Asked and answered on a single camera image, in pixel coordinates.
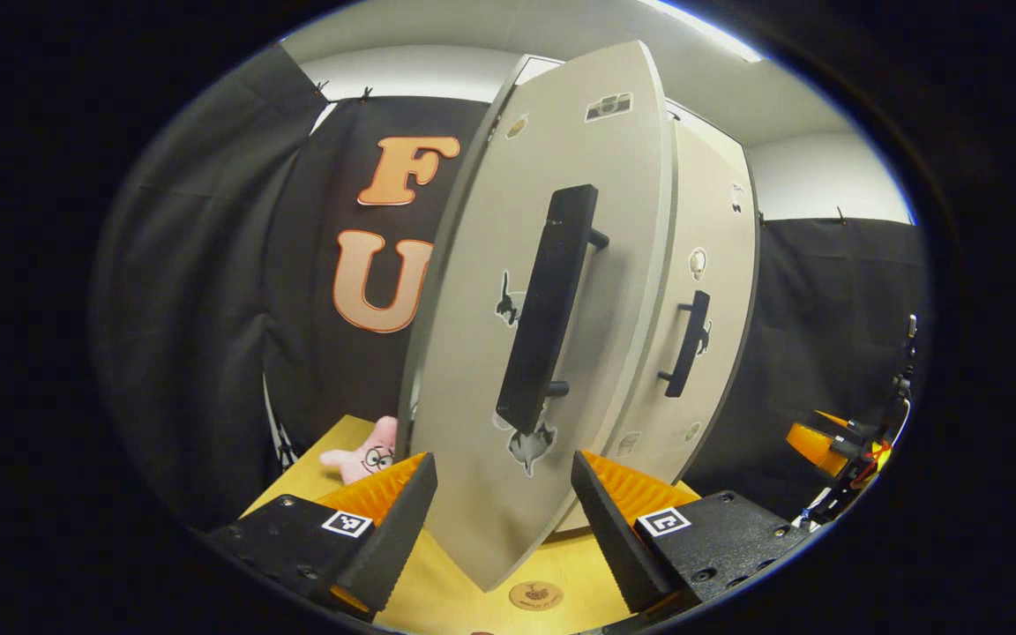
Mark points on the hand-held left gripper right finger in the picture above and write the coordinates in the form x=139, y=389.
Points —
x=609, y=538

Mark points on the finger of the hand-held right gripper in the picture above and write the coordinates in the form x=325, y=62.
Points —
x=817, y=450
x=861, y=430

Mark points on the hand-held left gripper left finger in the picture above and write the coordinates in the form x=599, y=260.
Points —
x=393, y=547

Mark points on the white cabinet door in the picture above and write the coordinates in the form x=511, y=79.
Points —
x=473, y=353
x=711, y=203

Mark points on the black stand with clamp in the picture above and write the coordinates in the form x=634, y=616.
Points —
x=905, y=379

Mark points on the round wooden coaster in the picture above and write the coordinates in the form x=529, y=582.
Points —
x=536, y=595

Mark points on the pink starfish plush toy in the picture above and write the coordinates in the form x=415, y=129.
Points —
x=358, y=459

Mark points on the black backdrop cloth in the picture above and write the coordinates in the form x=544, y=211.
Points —
x=199, y=309

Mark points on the ceiling light panel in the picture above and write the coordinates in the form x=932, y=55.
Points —
x=711, y=31

